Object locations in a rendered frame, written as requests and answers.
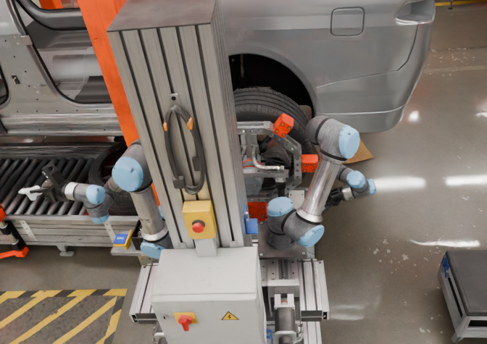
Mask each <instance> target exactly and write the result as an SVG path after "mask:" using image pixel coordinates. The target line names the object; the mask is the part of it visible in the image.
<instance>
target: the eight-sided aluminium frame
mask: <svg viewBox="0 0 487 344"><path fill-rule="evenodd" d="M244 125H245V126H244ZM237 126H238V134H239V135H240V134H245V135H251V134H267V135H269V136H270V137H271V138H272V139H274V140H275V141H277V142H278V143H279V144H280V145H282V146H283V147H285V148H286V149H288V150H289V151H290V152H291V153H292V154H294V174H293V175H292V176H290V177H289V178H288V179H287V180H286V189H285V194H287V193H288V192H289V191H291V190H293V189H294V188H295V187H296V186H299V184H300V183H301V180H302V172H301V144H299V143H298V141H295V140H294V139H293V138H292V137H290V136H289V135H286V137H284V138H283V137H281V136H279V135H278V134H276V133H274V124H273V123H271V121H264V122H237ZM277 197H278V189H276V188H275V189H274V190H260V191H259V192H258V193H255V194H246V198H247V202H270V201H271V200H273V199H274V198H277Z"/></svg>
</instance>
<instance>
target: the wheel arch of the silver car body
mask: <svg viewBox="0 0 487 344"><path fill-rule="evenodd" d="M240 54H243V66H244V74H245V75H247V79H248V82H247V83H246V86H250V85H258V86H259V87H271V88H272V89H273V90H275V91H277V92H279V93H282V95H285V96H287V97H289V98H291V99H292V100H293V101H295V103H297V104H298V105H307V106H310V107H311V109H312V118H314V117H316V110H315V104H314V101H313V99H312V96H311V93H310V92H309V89H308V88H307V86H306V85H305V83H304V81H303V80H302V79H301V78H300V77H299V76H298V75H297V74H296V73H295V72H294V71H293V70H292V69H291V68H290V67H288V66H287V65H285V64H284V63H282V62H280V61H278V60H277V59H274V58H272V57H270V56H265V55H263V54H256V53H236V54H229V55H228V58H229V65H230V64H231V62H232V59H234V61H233V64H232V67H231V69H230V75H231V81H232V87H233V91H235V90H236V89H237V88H240V83H239V81H238V76H239V75H241V62H240Z"/></svg>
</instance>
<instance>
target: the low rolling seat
mask: <svg viewBox="0 0 487 344"><path fill-rule="evenodd" d="M438 279H439V282H440V284H441V288H442V291H443V294H444V298H445V300H446V305H447V307H448V310H449V313H450V316H451V320H452V323H453V325H454V329H455V333H454V335H453V336H452V337H451V340H452V341H453V342H454V343H458V342H459V341H460V340H462V339H463V338H464V337H485V338H487V250H447V251H446V253H444V255H443V258H442V261H441V265H440V267H439V270H438Z"/></svg>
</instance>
